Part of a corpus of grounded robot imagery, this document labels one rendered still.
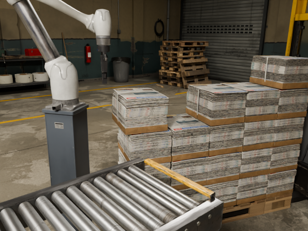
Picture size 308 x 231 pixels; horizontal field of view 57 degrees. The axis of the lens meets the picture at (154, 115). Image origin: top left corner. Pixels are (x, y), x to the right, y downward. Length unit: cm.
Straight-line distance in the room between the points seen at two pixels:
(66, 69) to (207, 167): 117
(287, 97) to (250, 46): 701
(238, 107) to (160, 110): 60
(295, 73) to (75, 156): 168
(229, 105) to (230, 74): 768
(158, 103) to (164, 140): 26
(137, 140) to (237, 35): 802
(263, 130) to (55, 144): 150
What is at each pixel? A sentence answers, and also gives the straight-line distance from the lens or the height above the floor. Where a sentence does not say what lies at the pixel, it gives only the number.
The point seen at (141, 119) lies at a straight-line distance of 177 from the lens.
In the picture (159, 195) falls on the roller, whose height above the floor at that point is 80.
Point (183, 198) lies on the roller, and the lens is 120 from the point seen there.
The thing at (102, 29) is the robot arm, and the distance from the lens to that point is 178.
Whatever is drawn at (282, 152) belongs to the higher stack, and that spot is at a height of 55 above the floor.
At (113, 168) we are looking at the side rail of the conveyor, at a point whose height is 80.
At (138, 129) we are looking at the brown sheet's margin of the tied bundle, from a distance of 177.
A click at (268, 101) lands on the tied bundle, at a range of 226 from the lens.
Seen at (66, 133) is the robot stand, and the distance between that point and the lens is 177.
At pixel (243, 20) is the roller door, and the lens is 950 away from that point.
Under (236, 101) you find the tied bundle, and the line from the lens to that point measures 207.
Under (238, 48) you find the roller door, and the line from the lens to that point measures 955.
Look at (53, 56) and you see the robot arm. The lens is 193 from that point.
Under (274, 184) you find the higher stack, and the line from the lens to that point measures 260.
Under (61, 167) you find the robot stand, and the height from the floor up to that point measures 63.
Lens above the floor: 143
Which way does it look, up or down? 16 degrees down
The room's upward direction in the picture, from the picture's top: 1 degrees clockwise
